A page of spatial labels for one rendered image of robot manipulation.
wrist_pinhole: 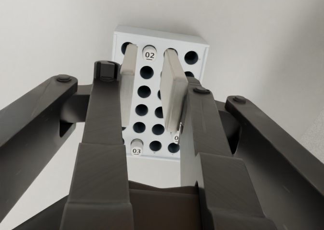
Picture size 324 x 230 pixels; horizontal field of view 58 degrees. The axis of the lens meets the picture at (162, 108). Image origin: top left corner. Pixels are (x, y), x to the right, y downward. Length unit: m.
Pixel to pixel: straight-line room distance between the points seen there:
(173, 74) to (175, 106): 0.02
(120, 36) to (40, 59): 0.09
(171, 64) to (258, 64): 0.17
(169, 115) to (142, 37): 0.12
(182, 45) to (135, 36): 0.04
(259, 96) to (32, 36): 0.24
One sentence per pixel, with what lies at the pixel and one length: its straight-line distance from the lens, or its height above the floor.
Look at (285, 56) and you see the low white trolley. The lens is 0.33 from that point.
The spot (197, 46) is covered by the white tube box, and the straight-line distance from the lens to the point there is 0.27.
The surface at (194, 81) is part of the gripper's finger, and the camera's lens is 0.17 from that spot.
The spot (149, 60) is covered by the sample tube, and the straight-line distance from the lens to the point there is 0.25.
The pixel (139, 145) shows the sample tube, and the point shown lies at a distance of 0.29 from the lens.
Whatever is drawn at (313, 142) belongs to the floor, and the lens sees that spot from 1.42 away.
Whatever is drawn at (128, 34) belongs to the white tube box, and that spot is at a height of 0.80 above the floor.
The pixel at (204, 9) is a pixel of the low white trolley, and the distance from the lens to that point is 0.30.
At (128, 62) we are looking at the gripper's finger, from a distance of 0.16.
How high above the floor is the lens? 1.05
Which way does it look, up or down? 66 degrees down
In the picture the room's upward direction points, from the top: 173 degrees clockwise
